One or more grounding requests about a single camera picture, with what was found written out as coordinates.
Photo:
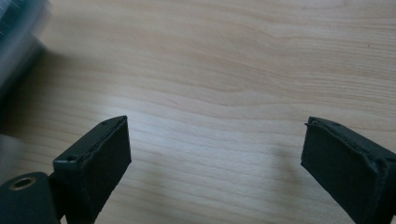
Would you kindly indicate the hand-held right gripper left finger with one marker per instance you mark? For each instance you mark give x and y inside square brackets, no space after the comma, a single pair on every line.
[93,168]

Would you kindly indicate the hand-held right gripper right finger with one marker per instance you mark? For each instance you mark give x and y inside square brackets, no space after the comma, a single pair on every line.
[345,174]

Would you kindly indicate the blurred dark grey object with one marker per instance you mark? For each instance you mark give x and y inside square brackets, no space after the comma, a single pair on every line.
[15,37]

